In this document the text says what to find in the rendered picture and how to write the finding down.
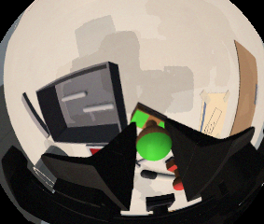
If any red ink pad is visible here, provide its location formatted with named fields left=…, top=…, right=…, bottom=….
left=86, top=145, right=106, bottom=156

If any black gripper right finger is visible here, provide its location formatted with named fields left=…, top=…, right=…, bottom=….
left=164, top=119, right=255, bottom=202

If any grey flat bar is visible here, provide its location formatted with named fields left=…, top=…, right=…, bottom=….
left=21, top=92, right=49, bottom=139

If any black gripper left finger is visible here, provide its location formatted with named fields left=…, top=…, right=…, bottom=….
left=41, top=121, right=136, bottom=212

